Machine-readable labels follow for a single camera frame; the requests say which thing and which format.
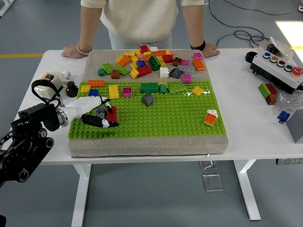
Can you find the person's left hand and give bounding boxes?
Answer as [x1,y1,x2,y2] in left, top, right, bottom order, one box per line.
[202,44,221,58]

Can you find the person's right hand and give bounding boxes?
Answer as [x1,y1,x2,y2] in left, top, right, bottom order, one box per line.
[61,45,82,58]

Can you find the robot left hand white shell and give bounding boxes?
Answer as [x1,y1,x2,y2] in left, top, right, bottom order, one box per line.
[65,96,120,129]

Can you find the grey eight-stud brick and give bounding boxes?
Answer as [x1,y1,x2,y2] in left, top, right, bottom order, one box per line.
[94,106,107,118]
[177,64,195,75]

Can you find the dark grey sloped brick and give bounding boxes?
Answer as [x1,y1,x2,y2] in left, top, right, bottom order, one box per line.
[141,93,154,107]
[169,68,182,79]

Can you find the green studded baseplate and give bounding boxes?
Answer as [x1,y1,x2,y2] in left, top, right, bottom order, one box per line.
[68,80,227,140]

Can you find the lime green eight-stud brick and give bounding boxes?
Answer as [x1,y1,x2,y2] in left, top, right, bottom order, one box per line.
[113,65,130,77]
[258,83,270,99]
[102,62,117,75]

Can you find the lime green flat plate brick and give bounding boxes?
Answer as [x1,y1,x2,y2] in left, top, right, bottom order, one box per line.
[167,83,187,95]

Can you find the dark green eight-stud brick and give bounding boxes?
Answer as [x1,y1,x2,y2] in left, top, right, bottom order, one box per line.
[148,54,162,71]
[140,82,160,94]

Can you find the orange four-stud brick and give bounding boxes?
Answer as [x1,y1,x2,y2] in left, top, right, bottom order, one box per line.
[203,113,217,127]

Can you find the red building brick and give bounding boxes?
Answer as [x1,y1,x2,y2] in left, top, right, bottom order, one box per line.
[265,83,278,95]

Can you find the black wristband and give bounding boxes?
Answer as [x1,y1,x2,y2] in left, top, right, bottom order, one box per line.
[190,40,206,51]

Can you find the black gear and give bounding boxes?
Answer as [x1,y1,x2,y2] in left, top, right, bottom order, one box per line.
[65,80,79,97]

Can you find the white push-button control box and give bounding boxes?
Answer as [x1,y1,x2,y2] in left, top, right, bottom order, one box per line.
[250,50,303,95]

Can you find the round translucent lidded container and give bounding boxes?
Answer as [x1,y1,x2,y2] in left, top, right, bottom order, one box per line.
[259,36,294,60]

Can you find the person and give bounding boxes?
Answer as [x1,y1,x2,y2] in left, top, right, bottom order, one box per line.
[80,0,205,50]

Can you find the grey-brown cushion mat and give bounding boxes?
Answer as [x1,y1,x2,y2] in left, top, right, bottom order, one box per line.
[68,49,230,158]

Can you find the clear plastic bag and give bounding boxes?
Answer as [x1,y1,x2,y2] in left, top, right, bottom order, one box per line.
[276,91,303,112]

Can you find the white table leg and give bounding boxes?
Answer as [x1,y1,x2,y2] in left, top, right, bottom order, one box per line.
[71,163,92,227]
[233,159,261,222]

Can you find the clear floor socket cover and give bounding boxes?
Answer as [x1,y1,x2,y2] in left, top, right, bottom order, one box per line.
[199,160,220,170]
[202,174,224,192]

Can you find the grey box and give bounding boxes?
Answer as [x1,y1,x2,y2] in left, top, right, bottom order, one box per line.
[285,109,303,144]

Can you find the under-table control panel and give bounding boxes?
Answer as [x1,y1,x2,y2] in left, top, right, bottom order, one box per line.
[276,157,303,166]

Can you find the bead bracelet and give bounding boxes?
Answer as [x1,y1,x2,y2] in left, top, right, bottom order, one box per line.
[76,43,92,56]

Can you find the cream switch box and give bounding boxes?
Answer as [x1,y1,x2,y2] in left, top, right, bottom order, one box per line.
[35,72,64,99]

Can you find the black ring roll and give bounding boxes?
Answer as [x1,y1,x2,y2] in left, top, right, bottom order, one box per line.
[245,51,260,64]

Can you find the white furniture frame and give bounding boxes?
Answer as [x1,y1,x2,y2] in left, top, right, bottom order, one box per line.
[0,0,12,17]

